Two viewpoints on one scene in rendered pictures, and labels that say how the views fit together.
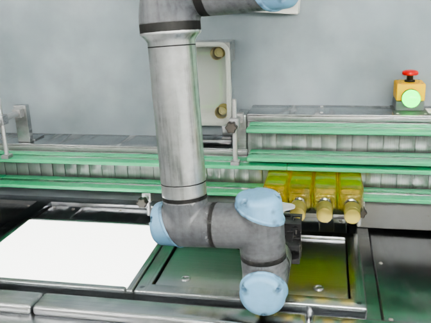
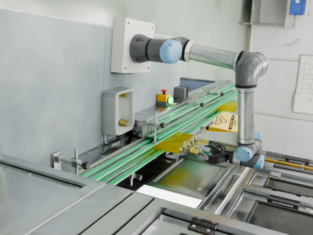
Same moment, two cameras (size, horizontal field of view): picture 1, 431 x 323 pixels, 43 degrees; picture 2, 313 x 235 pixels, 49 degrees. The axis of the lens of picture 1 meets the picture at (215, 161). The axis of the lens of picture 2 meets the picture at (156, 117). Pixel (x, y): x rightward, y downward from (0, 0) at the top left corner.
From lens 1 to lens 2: 1.88 m
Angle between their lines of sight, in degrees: 71
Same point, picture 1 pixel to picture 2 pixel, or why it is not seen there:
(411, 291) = not seen: hidden behind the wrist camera
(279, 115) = (151, 117)
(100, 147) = (99, 161)
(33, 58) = (34, 119)
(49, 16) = (46, 86)
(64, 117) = not seen: hidden behind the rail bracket
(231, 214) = (256, 141)
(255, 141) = (146, 131)
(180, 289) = (210, 190)
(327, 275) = (207, 166)
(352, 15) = not seen: hidden behind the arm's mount
